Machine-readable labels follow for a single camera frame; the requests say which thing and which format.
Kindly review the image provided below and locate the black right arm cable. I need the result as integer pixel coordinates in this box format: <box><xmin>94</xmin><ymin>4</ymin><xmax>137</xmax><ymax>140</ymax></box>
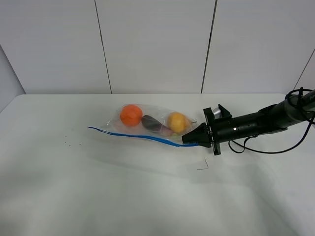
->
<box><xmin>228</xmin><ymin>87</ymin><xmax>315</xmax><ymax>154</ymax></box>

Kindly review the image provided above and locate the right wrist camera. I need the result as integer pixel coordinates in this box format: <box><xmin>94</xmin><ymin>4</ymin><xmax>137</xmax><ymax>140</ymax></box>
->
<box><xmin>212</xmin><ymin>104</ymin><xmax>232</xmax><ymax>119</ymax></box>

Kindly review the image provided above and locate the orange fruit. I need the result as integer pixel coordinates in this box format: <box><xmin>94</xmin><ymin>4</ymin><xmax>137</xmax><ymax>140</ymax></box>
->
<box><xmin>120</xmin><ymin>104</ymin><xmax>143</xmax><ymax>126</ymax></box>

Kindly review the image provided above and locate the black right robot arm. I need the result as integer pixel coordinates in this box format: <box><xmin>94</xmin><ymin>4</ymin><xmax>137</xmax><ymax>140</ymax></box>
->
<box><xmin>182</xmin><ymin>88</ymin><xmax>315</xmax><ymax>155</ymax></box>

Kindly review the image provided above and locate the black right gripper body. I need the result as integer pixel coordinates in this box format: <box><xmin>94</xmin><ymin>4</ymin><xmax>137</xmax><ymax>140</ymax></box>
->
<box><xmin>204</xmin><ymin>108</ymin><xmax>258</xmax><ymax>155</ymax></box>

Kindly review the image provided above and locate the clear blue-zip plastic bag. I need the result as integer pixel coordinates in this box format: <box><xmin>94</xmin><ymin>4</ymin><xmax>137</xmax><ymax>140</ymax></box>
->
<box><xmin>89</xmin><ymin>104</ymin><xmax>198</xmax><ymax>147</ymax></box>

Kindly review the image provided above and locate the yellow pear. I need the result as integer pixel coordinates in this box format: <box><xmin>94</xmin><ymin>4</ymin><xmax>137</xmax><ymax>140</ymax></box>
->
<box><xmin>167</xmin><ymin>112</ymin><xmax>196</xmax><ymax>135</ymax></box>

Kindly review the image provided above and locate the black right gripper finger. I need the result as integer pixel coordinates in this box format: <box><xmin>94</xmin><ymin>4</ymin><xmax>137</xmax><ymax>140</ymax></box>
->
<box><xmin>182</xmin><ymin>123</ymin><xmax>209</xmax><ymax>144</ymax></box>
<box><xmin>196</xmin><ymin>142</ymin><xmax>212</xmax><ymax>148</ymax></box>

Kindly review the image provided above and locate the purple eggplant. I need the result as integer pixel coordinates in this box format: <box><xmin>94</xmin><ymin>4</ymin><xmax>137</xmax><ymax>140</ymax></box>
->
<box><xmin>141</xmin><ymin>115</ymin><xmax>178</xmax><ymax>137</ymax></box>

